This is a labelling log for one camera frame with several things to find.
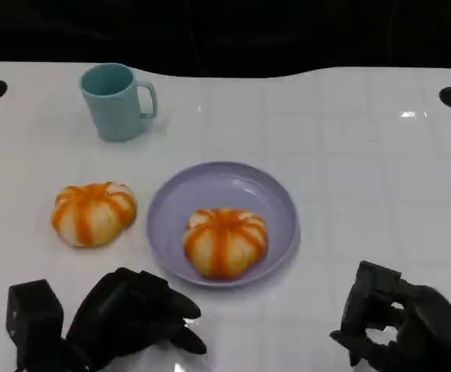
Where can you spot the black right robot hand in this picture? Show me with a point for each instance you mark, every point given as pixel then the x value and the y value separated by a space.
pixel 423 329

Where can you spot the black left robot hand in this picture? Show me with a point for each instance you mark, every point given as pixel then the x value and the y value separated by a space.
pixel 124 314

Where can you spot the orange and white bread roll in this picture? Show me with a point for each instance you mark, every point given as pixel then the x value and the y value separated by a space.
pixel 93 215
pixel 225 244

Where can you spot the lilac plate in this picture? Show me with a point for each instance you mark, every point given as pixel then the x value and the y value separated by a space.
pixel 241 186

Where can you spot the pale green mug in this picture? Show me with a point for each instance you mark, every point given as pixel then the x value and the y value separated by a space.
pixel 111 104

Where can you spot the black curtain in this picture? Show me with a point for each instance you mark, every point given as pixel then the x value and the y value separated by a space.
pixel 225 31

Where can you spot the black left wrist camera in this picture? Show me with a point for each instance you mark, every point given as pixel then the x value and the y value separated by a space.
pixel 33 314

